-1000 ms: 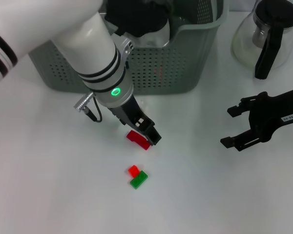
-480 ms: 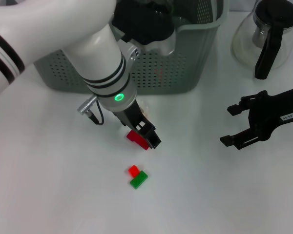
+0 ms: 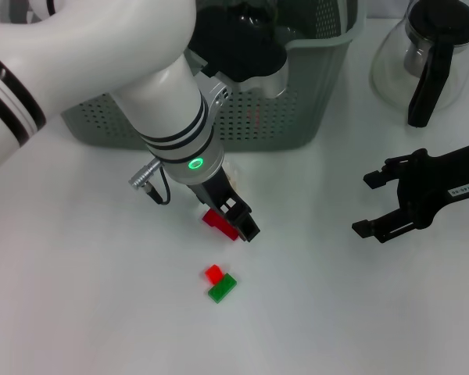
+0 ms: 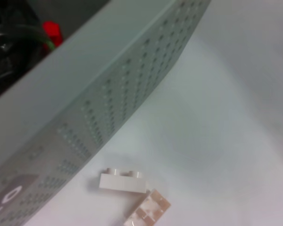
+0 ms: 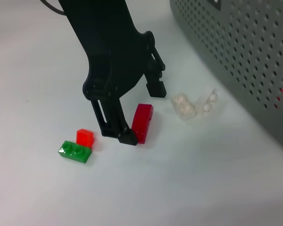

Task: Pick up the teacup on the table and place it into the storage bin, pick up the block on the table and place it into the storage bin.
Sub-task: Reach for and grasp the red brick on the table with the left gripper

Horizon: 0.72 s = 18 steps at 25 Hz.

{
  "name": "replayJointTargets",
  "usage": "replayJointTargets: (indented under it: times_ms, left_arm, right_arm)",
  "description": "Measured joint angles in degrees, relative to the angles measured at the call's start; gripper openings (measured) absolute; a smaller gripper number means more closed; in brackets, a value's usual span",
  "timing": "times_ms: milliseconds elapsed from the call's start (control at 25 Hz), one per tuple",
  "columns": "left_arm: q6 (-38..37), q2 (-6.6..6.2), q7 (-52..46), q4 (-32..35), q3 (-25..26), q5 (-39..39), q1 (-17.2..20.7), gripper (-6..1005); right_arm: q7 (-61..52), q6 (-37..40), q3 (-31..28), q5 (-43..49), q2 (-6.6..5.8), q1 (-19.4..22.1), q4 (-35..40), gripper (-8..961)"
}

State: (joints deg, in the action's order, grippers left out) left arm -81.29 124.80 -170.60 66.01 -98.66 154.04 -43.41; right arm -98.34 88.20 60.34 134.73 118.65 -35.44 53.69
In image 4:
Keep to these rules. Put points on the red slope toy block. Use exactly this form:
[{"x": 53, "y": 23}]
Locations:
[{"x": 52, "y": 30}]

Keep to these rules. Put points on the white toy block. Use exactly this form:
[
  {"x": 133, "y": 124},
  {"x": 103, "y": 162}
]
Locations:
[
  {"x": 148, "y": 209},
  {"x": 122, "y": 183}
]

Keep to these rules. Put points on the grey-green perforated storage bin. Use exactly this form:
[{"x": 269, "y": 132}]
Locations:
[{"x": 96, "y": 82}]

